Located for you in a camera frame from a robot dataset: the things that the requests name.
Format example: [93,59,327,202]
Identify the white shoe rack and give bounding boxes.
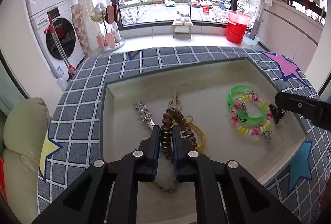
[90,3,127,53]

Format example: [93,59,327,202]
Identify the beige bead chain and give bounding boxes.
[152,179,179,193]

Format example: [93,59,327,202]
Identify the white cabinet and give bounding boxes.
[257,0,324,77]

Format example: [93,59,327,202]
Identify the red bucket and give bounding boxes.
[225,19,248,44]

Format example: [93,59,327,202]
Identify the pink slippers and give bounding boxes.
[96,32,117,50]

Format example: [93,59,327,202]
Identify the dark washboard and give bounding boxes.
[250,19,262,38]

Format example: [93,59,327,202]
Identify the yellow cord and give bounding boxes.
[178,115,207,152]

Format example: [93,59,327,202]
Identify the silver star hair clip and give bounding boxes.
[134,101,157,131]

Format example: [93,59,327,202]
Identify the beige clip with ring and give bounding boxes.
[168,92,183,111]

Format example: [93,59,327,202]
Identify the green translucent bangle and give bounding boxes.
[227,85,267,123]

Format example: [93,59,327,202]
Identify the small wooden stool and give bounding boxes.
[172,23,193,39]

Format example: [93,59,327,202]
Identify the white washing machine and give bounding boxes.
[28,3,86,80]

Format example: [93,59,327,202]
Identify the white shoes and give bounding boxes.
[174,16,192,26]

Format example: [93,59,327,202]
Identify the grey square tray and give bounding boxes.
[100,58,314,224]

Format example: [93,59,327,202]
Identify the red mop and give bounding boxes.
[44,14,78,80]

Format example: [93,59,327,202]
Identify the pink yellow beaded bracelet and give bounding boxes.
[231,90,274,143]

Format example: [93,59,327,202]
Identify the pink checkered board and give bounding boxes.
[71,4,91,58]

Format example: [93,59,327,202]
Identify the brown slippers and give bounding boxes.
[106,5,121,24]

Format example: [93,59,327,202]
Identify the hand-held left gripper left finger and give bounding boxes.
[34,126,161,224]

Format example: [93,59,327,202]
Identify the light green sofa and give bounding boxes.
[0,97,51,224]

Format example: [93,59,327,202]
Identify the checkered blanket with stars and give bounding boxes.
[37,45,323,224]

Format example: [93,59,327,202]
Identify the brown spiral hair tie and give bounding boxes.
[160,107,198,162]

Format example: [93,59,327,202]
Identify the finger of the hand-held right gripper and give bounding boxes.
[275,91,331,133]

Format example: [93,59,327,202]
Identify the light blue basin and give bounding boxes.
[243,34,260,46]

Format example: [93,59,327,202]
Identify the pink basin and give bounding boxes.
[227,10,253,25]

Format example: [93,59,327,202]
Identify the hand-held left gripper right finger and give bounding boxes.
[172,126,300,224]

